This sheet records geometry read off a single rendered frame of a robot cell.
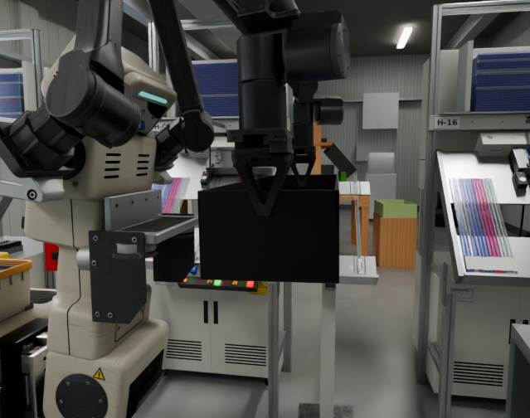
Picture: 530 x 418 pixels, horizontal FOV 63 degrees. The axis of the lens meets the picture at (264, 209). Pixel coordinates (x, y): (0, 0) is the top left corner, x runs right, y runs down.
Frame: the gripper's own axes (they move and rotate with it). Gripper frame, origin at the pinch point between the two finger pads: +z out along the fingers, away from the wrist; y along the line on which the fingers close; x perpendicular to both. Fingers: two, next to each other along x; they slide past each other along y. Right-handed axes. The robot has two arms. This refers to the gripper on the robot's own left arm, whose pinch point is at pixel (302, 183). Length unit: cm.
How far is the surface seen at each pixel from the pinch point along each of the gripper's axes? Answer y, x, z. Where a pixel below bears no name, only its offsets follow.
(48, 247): 79, 132, 35
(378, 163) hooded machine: 732, -83, 9
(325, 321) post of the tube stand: 71, -3, 63
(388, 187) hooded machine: 723, -100, 52
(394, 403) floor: 94, -35, 112
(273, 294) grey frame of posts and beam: 68, 19, 51
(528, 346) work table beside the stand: -19, -46, 31
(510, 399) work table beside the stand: -10, -46, 48
